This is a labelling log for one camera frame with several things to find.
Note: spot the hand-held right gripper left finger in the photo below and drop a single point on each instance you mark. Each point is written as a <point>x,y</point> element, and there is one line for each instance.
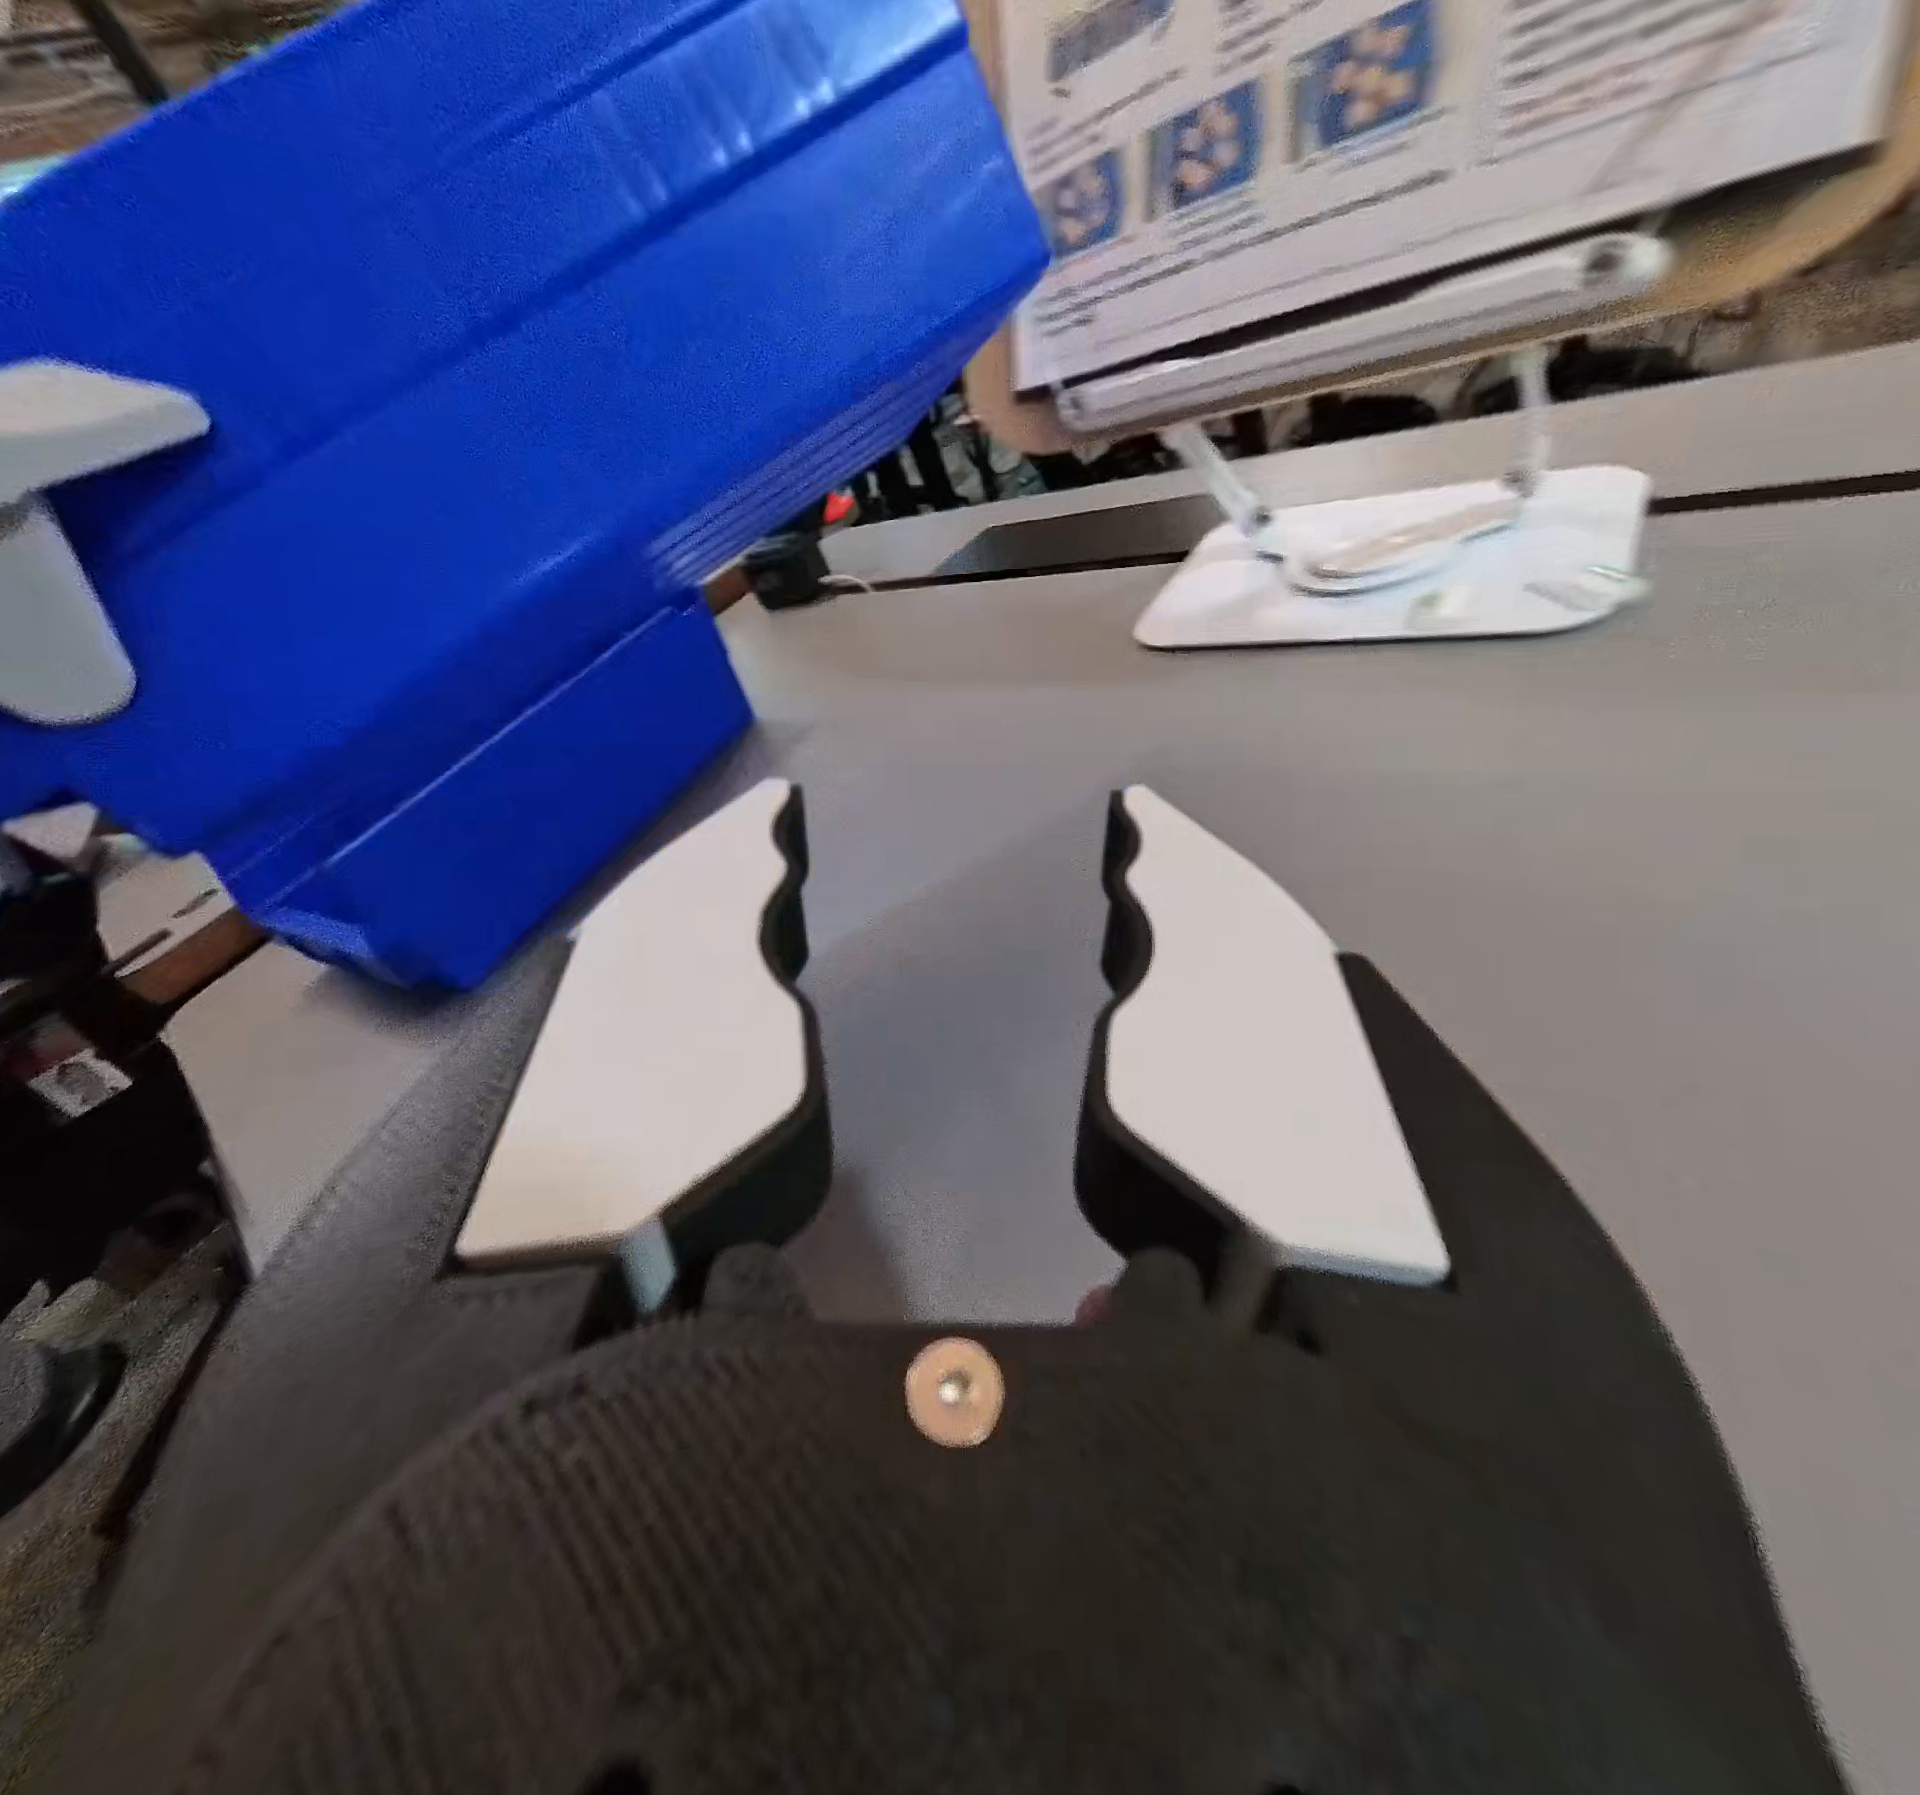
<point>659,1061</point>

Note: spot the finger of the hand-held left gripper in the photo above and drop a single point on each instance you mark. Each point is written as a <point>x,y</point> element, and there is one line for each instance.
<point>91,422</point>

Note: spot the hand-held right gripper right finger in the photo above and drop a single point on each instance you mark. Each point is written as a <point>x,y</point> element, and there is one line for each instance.
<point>1261,1074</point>

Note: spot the blue plastic bin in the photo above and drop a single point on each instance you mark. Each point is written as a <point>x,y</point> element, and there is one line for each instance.
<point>450,399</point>

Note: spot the grey desk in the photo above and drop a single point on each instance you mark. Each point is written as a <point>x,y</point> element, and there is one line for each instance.
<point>1352,850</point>

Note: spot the small white clip green label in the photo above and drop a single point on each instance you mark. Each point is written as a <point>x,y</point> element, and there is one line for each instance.
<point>1598,588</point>
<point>1444,608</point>

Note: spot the black device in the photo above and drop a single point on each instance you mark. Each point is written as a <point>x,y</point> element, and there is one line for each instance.
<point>789,571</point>

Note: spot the orange traffic cone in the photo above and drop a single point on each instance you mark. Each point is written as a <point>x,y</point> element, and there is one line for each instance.
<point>835,506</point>

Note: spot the printed instruction sheet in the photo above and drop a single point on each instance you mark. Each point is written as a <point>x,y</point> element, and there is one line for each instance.
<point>1352,264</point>

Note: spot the instruction sheet on clipboard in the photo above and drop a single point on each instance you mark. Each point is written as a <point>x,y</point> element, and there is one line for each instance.
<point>1800,235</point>

